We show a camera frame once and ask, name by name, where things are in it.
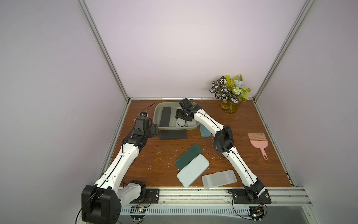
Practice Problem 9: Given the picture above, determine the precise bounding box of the dark grey pencil case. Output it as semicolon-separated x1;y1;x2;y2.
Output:
159;107;171;127
159;130;187;141

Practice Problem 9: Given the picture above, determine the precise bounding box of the grey-green plastic storage box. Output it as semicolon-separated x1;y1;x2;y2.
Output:
153;102;200;130

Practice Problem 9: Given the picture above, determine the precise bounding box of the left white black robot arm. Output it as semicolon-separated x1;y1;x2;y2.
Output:
76;117;158;224

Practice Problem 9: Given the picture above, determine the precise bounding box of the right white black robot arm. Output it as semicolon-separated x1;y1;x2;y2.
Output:
176;98;266;203

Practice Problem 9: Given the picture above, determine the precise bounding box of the teal blue pencil case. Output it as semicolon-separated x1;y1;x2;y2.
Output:
199;123;212;138

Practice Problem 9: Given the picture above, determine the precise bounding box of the dark green pencil case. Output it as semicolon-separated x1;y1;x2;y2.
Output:
174;144;203;170

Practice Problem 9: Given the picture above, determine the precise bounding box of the translucent white pencil case front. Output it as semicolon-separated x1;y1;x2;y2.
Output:
202;170;237;189

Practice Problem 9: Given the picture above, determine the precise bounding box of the flower plant in glass vase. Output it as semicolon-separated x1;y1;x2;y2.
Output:
209;74;251;114

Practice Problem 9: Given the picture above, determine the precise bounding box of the pink comb brush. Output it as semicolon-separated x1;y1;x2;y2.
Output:
248;133;269;160

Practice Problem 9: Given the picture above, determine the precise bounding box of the left electronics board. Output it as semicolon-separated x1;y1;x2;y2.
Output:
130;206;147;224

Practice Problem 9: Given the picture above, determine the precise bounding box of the electronics board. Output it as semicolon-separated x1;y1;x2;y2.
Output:
249;206;265;222
130;206;147;224

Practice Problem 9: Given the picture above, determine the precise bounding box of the right electronics board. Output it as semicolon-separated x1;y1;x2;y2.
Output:
249;206;265;222

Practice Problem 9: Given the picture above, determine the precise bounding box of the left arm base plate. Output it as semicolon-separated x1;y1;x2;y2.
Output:
130;188;160;204

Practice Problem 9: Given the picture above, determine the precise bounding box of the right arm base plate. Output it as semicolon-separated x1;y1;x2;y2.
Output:
227;188;272;204

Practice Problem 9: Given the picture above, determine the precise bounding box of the aluminium front rail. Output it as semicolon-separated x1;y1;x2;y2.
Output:
128;187;312;206

